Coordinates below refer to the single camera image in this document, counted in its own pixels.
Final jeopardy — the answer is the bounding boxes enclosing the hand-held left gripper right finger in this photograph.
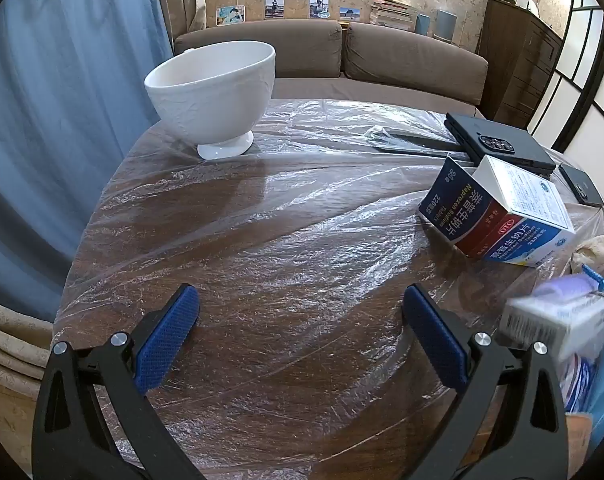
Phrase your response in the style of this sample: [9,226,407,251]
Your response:
[402,283,575,480]

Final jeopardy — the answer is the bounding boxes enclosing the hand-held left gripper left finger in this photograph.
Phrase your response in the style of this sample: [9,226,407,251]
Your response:
[31,283,208,480]

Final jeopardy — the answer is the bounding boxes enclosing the white purple medicine box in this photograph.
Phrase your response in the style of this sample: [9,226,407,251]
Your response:
[499,275,604,361]

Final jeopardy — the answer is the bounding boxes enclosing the white blue red medicine box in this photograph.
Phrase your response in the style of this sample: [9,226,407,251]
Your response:
[417,154,576,268]

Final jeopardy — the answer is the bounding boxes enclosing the white tissue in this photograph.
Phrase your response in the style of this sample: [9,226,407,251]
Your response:
[571,235,604,273]

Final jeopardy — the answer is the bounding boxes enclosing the clear plastic table cover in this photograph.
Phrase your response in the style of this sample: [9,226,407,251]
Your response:
[52,97,604,480]

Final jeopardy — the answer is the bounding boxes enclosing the black foldable phone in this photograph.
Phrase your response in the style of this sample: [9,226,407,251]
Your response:
[443,111,557,177]

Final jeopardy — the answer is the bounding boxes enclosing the blue smartphone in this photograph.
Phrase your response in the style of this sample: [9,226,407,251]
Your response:
[558,162,604,207]

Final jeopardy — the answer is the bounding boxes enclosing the white footed bowl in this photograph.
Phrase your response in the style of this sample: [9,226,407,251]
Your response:
[144,41,276,161]

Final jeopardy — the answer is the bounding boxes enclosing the blue curtain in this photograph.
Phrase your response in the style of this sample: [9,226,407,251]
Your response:
[0,0,175,321]

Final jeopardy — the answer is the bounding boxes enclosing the brown sofa back cushion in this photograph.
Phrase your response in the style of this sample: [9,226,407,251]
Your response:
[174,19,344,80]
[343,22,489,106]

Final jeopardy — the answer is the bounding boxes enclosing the brown sofa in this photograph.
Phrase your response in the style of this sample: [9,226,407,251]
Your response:
[173,19,489,121]

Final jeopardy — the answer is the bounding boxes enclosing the dark wooden cabinet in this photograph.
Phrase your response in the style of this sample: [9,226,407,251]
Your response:
[477,0,565,133]

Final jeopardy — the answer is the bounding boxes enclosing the large grey-blue cylinder container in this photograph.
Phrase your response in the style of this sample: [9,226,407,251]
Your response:
[435,8,457,41]

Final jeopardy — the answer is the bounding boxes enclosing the black framed screen door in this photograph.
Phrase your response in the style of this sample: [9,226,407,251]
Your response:
[527,0,604,241]

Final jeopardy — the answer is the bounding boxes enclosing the stack of books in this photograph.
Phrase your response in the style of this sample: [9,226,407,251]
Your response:
[369,0,419,30]

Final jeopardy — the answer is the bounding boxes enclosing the cartoon photo card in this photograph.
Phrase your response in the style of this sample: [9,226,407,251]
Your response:
[216,5,246,27]

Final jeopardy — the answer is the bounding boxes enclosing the blue braided cord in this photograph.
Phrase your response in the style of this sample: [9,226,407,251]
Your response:
[582,264,604,326]

